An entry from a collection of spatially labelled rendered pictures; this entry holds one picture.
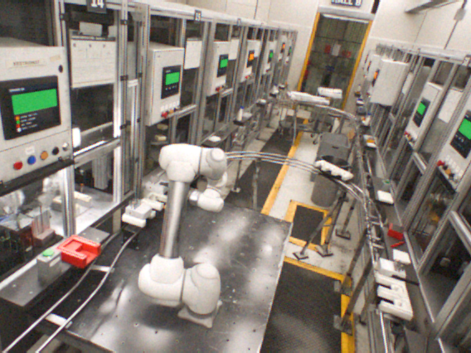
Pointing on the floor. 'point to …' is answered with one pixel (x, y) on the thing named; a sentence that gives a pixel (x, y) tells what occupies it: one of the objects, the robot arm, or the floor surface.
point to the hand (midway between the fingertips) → (164, 187)
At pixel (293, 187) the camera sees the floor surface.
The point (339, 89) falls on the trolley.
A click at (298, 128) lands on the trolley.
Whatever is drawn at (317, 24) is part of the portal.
